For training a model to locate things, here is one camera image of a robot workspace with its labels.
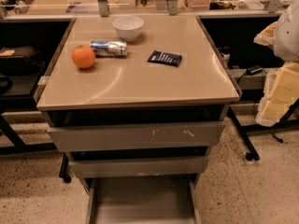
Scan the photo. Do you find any orange fruit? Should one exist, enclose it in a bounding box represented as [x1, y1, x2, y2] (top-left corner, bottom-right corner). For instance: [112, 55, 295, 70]
[72, 45, 95, 69]

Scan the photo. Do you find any black frame with caster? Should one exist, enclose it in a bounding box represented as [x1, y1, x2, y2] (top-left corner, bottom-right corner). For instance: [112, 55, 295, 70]
[227, 100, 299, 161]

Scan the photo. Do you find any black power adapter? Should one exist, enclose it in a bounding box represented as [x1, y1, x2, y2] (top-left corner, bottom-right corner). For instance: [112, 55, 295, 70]
[246, 65, 263, 76]

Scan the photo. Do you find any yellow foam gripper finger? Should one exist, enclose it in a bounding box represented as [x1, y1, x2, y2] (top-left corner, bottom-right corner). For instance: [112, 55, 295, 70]
[253, 21, 277, 46]
[256, 62, 299, 127]

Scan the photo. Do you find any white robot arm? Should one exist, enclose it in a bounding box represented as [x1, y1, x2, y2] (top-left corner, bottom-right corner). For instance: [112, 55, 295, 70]
[254, 0, 299, 127]

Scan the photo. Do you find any dark blue rxbar wrapper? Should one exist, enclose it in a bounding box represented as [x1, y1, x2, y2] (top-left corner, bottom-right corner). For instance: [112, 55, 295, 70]
[148, 50, 182, 67]

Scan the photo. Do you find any open bottom grey drawer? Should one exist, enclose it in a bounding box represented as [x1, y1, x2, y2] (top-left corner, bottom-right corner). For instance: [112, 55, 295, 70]
[85, 175, 202, 224]

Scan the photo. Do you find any middle grey drawer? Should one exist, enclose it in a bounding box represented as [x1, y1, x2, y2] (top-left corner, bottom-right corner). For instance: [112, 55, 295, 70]
[69, 156, 208, 178]

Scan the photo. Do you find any white ceramic bowl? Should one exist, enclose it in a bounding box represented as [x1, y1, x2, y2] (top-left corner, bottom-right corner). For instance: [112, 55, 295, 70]
[112, 16, 144, 41]

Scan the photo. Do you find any top grey drawer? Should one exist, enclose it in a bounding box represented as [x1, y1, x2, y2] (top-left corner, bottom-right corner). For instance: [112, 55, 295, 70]
[48, 121, 224, 152]

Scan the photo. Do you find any blue silver drink can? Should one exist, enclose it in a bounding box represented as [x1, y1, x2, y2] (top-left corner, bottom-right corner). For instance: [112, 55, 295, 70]
[90, 40, 127, 57]

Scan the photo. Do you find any grey drawer cabinet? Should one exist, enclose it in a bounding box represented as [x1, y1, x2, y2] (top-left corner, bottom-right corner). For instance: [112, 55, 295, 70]
[33, 14, 243, 185]

